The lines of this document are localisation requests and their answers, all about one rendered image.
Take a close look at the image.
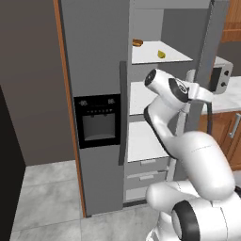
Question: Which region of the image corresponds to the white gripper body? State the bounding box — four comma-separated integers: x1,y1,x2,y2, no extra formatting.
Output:
187,82,215,104

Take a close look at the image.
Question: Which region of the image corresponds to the yellow lemon wedge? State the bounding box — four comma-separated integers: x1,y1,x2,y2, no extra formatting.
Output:
156,49,167,60

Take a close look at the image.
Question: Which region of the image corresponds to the grey open fridge door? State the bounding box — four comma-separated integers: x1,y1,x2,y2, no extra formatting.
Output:
166,0,232,183

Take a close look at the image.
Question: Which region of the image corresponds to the white fridge shelf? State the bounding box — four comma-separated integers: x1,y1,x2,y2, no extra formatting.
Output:
131,40,194,66
128,80,159,117
126,120,171,164

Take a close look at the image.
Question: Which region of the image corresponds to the grey fridge drawer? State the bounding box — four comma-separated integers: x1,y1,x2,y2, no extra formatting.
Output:
125,155,170,177
124,185,149,202
125,169,169,191

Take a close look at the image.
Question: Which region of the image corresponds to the grey fridge door with dispenser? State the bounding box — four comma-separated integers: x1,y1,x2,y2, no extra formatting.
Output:
59,0,137,217

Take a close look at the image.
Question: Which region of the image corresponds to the grey fridge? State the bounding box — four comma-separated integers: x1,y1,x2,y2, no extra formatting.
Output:
59,0,232,217

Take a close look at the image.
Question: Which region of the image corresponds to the wooden cupboard door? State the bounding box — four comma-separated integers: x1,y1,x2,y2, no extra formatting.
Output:
199,110,241,172

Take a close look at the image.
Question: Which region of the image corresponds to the brown bread roll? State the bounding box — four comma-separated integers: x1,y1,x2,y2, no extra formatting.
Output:
132,38,144,48

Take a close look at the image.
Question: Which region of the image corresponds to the orange wooden side panel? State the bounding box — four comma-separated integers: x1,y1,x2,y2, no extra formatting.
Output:
52,0,88,219

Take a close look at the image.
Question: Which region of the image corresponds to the black tall panel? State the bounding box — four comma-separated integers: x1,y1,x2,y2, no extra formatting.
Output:
0,84,26,241

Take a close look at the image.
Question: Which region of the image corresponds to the dark grey fridge door handle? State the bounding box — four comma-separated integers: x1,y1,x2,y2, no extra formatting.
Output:
204,101,214,137
118,60,128,167

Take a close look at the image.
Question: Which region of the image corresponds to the silver cupboard handle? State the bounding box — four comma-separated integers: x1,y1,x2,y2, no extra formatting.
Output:
228,113,241,140

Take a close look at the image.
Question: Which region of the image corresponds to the wooden wall cupboard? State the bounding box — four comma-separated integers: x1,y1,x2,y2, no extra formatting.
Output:
220,0,241,44

